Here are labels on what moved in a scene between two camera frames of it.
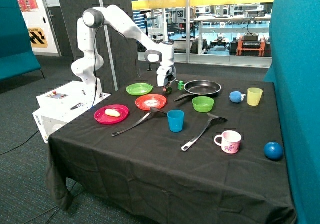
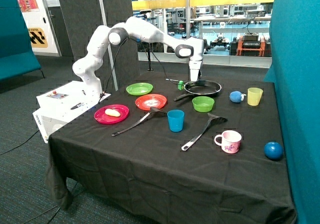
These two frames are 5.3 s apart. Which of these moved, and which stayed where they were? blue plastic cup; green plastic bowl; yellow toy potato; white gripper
Moved: white gripper
Stayed: yellow toy potato; green plastic bowl; blue plastic cup
